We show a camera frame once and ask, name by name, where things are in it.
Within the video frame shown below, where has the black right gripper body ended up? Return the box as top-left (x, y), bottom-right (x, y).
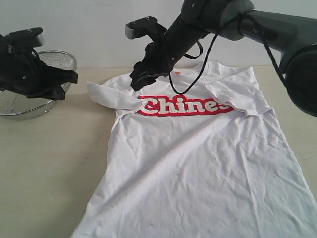
top-left (141, 34), bottom-right (188, 77)

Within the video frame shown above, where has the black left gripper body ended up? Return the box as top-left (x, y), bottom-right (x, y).
top-left (0, 35), bottom-right (50, 98)

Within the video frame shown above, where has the white t-shirt red print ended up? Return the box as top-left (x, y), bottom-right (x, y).
top-left (72, 62), bottom-right (317, 238)

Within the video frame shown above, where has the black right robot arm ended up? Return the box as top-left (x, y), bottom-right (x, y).
top-left (125, 0), bottom-right (317, 116)

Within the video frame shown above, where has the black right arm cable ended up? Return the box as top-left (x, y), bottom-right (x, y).
top-left (168, 12), bottom-right (288, 94)

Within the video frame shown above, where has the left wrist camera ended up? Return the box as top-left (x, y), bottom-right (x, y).
top-left (4, 27), bottom-right (44, 49)

